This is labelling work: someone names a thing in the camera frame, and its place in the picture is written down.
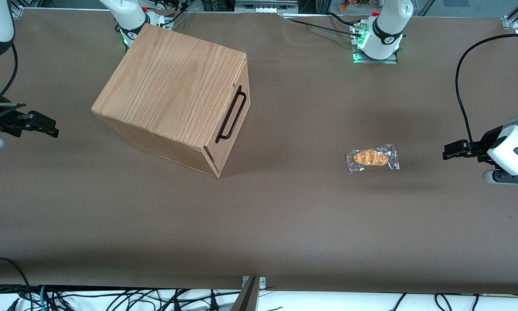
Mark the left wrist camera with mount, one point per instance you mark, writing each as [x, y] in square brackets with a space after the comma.
[507, 178]

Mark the light wooden drawer cabinet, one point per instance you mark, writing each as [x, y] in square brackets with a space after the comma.
[168, 82]

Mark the grey metal camera post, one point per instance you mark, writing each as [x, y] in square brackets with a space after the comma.
[246, 300]

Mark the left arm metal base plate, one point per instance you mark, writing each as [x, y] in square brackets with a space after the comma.
[390, 61]

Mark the brown paper table cover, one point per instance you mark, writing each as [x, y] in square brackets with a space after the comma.
[285, 224]

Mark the grey metal box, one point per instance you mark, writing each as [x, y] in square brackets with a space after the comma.
[265, 6]

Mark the wooden drawer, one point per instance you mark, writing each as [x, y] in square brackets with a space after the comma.
[234, 113]

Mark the plastic wrapped bread roll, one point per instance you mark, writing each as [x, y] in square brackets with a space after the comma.
[371, 157]

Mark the small metal edge bracket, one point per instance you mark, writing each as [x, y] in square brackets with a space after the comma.
[262, 282]

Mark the aluminium corner bracket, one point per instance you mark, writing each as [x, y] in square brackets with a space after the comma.
[510, 22]
[17, 11]

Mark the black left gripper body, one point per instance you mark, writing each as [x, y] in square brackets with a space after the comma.
[482, 148]

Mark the orange toy food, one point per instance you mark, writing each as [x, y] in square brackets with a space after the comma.
[344, 5]

